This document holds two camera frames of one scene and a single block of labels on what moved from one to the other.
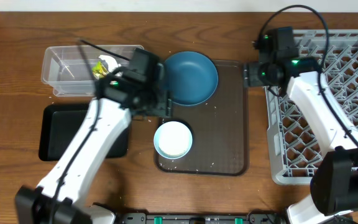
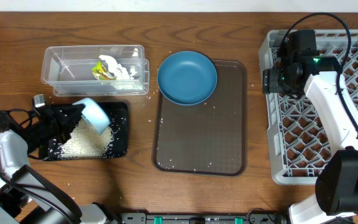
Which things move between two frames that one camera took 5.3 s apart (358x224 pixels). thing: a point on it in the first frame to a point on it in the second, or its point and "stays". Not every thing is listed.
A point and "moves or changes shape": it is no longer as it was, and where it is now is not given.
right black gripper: (253, 75) to (271, 84)
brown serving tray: (219, 127) stays
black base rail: (142, 218) stays
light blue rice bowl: (173, 140) moves or changes shape
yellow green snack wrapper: (99, 71) stays
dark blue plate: (191, 78) stays
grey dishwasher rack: (294, 142) stays
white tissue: (112, 64) stays
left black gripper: (165, 106) to (52, 119)
